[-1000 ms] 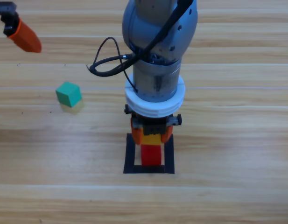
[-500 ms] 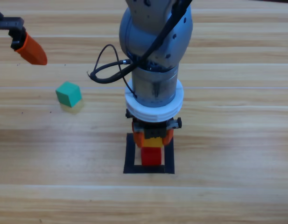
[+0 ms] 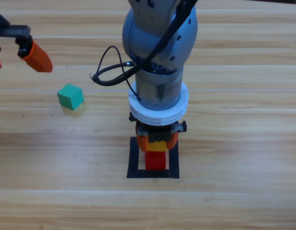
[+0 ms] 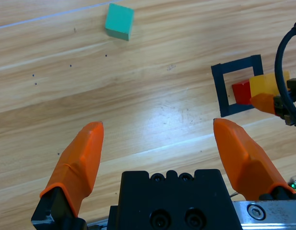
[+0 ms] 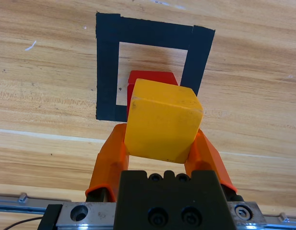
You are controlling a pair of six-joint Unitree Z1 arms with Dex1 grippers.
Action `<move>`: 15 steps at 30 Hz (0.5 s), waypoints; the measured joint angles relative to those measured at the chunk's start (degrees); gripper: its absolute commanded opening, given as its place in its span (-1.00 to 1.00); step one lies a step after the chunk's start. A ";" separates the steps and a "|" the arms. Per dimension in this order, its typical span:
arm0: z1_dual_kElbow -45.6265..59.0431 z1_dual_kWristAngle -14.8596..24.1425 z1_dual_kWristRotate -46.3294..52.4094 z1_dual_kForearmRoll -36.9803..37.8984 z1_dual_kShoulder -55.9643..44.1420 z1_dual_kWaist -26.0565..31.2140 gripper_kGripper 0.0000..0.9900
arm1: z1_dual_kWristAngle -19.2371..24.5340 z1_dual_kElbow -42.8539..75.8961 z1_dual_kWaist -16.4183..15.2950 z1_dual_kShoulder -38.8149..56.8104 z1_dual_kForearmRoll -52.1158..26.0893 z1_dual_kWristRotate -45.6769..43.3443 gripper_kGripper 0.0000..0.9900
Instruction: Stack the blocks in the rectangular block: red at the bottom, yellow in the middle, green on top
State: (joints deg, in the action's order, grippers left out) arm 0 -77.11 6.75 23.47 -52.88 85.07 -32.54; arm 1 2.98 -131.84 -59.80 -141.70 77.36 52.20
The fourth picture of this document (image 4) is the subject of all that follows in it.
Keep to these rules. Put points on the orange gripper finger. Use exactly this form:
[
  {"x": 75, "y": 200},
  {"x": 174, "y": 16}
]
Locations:
[
  {"x": 248, "y": 163},
  {"x": 78, "y": 167},
  {"x": 264, "y": 103}
]

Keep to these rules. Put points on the yellow wooden cube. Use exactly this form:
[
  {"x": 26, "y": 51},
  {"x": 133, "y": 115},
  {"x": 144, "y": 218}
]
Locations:
[{"x": 263, "y": 83}]

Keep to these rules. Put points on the red wooden cube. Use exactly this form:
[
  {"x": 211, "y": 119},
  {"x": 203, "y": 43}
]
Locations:
[{"x": 241, "y": 94}]

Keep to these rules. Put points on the green wooden cube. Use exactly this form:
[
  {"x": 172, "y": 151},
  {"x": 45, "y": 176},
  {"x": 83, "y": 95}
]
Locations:
[{"x": 119, "y": 19}]

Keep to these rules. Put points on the black tape square outline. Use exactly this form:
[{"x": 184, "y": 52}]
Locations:
[{"x": 221, "y": 91}]

